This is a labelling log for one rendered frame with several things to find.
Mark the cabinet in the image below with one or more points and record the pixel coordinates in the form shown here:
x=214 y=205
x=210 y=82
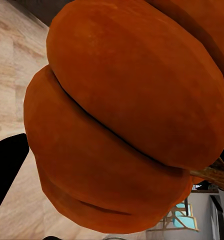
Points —
x=44 y=10

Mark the breakfast table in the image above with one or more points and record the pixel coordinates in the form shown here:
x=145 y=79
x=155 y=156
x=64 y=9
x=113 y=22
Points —
x=182 y=209

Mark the pumpkin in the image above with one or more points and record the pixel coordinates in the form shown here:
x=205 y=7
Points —
x=129 y=112

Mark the fixed window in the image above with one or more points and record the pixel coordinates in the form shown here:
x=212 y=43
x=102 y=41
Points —
x=205 y=187

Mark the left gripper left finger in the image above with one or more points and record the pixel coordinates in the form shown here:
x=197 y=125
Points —
x=13 y=151

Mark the straight chair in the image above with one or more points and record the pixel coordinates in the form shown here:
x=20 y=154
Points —
x=182 y=205
x=181 y=222

